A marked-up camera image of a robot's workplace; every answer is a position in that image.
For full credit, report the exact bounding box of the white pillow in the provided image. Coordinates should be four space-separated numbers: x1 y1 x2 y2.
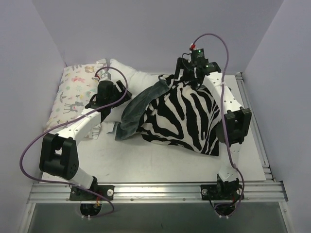
101 59 158 133

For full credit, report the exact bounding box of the dark green plush pillowcase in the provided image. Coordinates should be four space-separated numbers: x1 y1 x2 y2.
115 75 221 156

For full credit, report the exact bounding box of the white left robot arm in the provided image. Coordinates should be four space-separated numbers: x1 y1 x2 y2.
39 81 132 200

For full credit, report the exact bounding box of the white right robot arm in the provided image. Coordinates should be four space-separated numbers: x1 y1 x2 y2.
175 45 252 199

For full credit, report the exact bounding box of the animal print pillow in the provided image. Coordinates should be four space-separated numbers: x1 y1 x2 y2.
44 59 107 130

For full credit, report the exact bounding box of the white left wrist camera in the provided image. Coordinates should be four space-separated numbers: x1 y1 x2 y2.
94 67 111 82

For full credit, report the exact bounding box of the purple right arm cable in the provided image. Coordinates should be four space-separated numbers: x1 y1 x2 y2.
190 33 245 209

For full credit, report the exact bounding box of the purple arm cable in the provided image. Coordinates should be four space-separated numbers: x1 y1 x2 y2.
190 33 245 209
19 67 129 214

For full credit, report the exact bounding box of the aluminium right side rail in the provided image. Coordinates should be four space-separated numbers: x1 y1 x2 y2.
235 72 283 183

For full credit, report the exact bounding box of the aluminium rail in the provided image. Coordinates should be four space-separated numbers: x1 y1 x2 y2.
28 181 288 204
235 72 283 183

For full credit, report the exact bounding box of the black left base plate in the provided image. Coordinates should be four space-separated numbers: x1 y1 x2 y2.
69 184 115 201

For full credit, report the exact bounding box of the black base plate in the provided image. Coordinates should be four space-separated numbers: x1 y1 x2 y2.
200 184 242 200
69 184 115 201

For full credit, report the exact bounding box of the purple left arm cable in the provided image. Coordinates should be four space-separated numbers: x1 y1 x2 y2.
19 67 129 214

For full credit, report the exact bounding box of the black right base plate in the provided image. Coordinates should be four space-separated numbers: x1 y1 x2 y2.
200 184 242 200

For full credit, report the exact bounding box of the aluminium front rail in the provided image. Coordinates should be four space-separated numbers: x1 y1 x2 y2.
28 181 288 204

